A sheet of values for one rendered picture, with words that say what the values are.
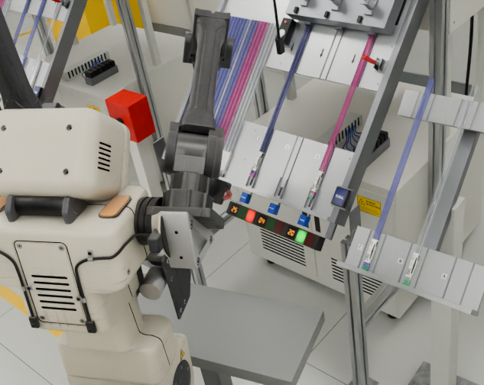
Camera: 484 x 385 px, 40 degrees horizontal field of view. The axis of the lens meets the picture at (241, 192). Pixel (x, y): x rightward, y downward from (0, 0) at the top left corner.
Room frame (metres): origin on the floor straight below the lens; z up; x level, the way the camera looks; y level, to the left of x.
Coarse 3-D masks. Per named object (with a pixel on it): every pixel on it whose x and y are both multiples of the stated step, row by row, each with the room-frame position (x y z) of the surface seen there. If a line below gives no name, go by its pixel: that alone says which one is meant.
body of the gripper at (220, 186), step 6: (210, 180) 1.53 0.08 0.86; (216, 180) 1.55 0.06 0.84; (222, 180) 1.54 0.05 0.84; (210, 186) 1.51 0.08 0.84; (216, 186) 1.53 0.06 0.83; (222, 186) 1.52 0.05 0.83; (228, 186) 1.52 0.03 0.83; (210, 192) 1.51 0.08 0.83; (216, 192) 1.52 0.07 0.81; (222, 192) 1.51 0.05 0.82; (216, 198) 1.51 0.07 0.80; (222, 198) 1.50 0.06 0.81; (222, 204) 1.50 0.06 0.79
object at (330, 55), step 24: (240, 0) 2.15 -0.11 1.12; (264, 0) 2.08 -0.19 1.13; (288, 0) 2.02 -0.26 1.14; (408, 0) 1.75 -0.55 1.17; (288, 48) 1.90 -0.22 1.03; (312, 48) 1.84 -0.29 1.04; (336, 48) 1.79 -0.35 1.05; (360, 48) 1.74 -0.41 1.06; (384, 48) 1.69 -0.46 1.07; (312, 72) 1.79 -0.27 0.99; (336, 72) 1.74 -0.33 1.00
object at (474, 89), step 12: (468, 96) 1.38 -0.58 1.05; (468, 108) 1.36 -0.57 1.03; (456, 132) 1.33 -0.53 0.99; (456, 144) 1.31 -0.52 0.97; (444, 168) 1.28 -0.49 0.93; (444, 180) 1.26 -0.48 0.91; (432, 204) 1.23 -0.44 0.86; (432, 216) 1.21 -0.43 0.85; (420, 240) 1.18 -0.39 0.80; (420, 252) 1.16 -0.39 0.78
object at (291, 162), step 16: (256, 128) 1.78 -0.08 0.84; (240, 144) 1.78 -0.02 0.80; (256, 144) 1.74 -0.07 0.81; (272, 144) 1.71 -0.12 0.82; (288, 144) 1.67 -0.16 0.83; (304, 144) 1.64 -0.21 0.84; (320, 144) 1.61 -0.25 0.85; (240, 160) 1.74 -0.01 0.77; (272, 160) 1.67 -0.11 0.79; (288, 160) 1.63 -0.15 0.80; (304, 160) 1.60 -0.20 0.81; (320, 160) 1.57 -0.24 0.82; (336, 160) 1.54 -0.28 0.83; (224, 176) 1.73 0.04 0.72; (240, 176) 1.70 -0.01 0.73; (256, 176) 1.66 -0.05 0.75; (272, 176) 1.63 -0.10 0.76; (288, 176) 1.60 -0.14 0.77; (304, 176) 1.57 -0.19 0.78; (336, 176) 1.51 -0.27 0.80; (272, 192) 1.60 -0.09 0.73; (288, 192) 1.57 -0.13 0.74; (304, 192) 1.53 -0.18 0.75; (320, 192) 1.51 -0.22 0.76; (320, 208) 1.47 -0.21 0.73
